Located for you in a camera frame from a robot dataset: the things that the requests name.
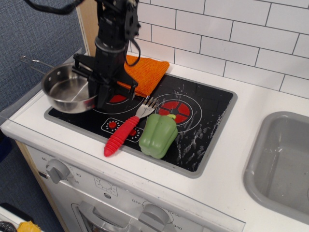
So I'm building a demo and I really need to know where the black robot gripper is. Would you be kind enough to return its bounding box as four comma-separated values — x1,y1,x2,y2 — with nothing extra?
71,47,139,109

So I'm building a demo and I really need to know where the stainless steel toy pan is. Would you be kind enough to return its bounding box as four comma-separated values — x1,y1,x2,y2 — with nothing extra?
20,56,97,114

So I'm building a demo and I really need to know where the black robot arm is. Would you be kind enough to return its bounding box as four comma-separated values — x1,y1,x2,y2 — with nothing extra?
73,0,140,109

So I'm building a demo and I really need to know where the orange folded cloth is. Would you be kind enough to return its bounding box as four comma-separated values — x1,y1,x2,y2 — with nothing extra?
124,58,169,97

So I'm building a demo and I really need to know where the green toy bell pepper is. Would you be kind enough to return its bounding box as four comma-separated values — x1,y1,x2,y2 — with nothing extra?
139,114,178,159

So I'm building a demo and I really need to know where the wooden side panel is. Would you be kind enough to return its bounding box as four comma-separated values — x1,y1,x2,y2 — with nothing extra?
76,0,98,57

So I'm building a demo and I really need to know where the grey left oven knob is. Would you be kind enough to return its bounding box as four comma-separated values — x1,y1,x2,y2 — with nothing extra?
46,159,70,184

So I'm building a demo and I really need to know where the grey oven knob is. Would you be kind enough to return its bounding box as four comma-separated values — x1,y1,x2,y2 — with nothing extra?
46,159,70,184
138,204,169,232

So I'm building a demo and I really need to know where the black toy stove top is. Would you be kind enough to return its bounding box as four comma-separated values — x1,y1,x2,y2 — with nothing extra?
44,74,237,178

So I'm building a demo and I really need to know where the grey right oven knob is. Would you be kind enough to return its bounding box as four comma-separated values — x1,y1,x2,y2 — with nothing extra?
138,204,169,232

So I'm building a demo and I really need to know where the yellow object at corner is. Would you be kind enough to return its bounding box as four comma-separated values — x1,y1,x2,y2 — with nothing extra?
17,221,42,232

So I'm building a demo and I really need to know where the grey toy sink basin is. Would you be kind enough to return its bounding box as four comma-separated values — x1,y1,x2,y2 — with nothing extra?
243,112,309,224

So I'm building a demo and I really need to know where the fork with red handle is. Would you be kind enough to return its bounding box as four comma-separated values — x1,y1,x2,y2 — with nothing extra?
103,96,159,157

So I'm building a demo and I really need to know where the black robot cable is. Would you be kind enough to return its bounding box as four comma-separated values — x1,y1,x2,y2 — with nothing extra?
23,0,85,15

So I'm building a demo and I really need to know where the grey oven door handle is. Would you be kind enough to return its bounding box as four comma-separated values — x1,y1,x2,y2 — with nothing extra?
78,201,176,232

